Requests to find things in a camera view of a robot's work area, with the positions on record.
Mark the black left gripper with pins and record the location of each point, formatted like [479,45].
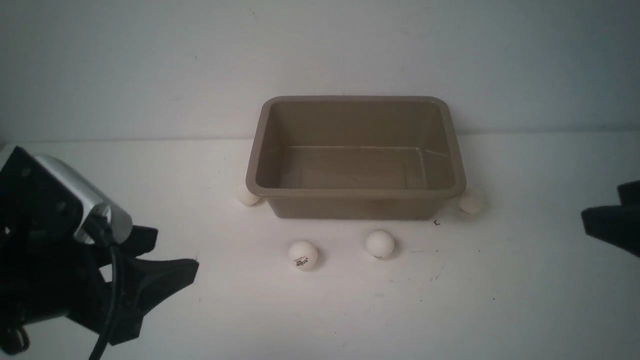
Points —
[46,273]

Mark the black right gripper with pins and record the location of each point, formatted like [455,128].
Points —
[617,225]

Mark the white ball with printed logo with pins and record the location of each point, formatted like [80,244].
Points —
[303,255]

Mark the plain white front ball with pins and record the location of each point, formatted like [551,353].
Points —
[380,244]

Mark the beige plastic bin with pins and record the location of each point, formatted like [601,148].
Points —
[348,157]

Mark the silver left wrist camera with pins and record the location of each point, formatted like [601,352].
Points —
[93,201]

